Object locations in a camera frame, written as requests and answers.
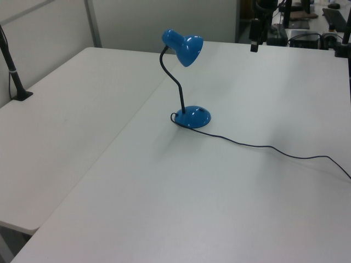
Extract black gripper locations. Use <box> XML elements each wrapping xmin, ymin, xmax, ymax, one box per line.
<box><xmin>248</xmin><ymin>18</ymin><xmax>261</xmax><ymax>53</ymax></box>

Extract blue gooseneck desk lamp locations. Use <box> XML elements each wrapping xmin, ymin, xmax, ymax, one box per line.
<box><xmin>158</xmin><ymin>28</ymin><xmax>212</xmax><ymax>129</ymax></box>

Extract black equipment box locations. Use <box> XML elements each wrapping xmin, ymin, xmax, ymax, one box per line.
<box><xmin>267</xmin><ymin>24</ymin><xmax>289</xmax><ymax>47</ymax></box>

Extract black monitor stand pole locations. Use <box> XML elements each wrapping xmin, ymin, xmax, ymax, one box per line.
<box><xmin>282</xmin><ymin>0</ymin><xmax>293</xmax><ymax>28</ymax></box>

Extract black computer keyboard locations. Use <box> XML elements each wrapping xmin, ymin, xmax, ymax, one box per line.
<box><xmin>321</xmin><ymin>7</ymin><xmax>349</xmax><ymax>28</ymax></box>

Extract black pole with white tie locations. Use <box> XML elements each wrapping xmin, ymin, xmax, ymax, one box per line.
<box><xmin>0</xmin><ymin>24</ymin><xmax>34</xmax><ymax>102</ymax></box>

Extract black box with cables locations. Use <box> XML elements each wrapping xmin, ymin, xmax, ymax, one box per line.
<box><xmin>287</xmin><ymin>30</ymin><xmax>322</xmax><ymax>49</ymax></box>

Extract black clamped camera pole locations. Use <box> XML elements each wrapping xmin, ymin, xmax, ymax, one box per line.
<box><xmin>333</xmin><ymin>15</ymin><xmax>351</xmax><ymax>59</ymax></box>

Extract thin black lamp power cable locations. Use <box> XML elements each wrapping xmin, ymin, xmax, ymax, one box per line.
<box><xmin>169</xmin><ymin>111</ymin><xmax>351</xmax><ymax>180</ymax></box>

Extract grey partition post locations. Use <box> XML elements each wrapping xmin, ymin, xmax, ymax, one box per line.
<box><xmin>84</xmin><ymin>0</ymin><xmax>103</xmax><ymax>49</ymax></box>

